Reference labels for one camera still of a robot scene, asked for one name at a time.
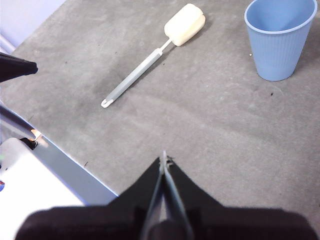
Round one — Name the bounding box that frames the grey metal table frame rail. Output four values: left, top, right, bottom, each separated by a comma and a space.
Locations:
0, 103, 119, 206

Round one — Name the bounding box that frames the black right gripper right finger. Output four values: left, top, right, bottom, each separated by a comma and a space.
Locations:
166, 159, 320, 240

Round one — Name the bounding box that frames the blue ribbed plastic cup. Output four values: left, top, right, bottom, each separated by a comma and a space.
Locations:
244, 0, 318, 82

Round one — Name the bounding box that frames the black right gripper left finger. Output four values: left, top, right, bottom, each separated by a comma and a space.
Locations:
14, 150, 166, 240

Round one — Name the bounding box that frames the white equipment housing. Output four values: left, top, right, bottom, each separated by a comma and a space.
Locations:
0, 137, 85, 240

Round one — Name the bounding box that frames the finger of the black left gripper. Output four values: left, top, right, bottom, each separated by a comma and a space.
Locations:
0, 51, 39, 84

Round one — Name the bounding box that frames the grey cup brush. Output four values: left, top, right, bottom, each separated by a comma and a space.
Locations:
100, 3, 207, 109

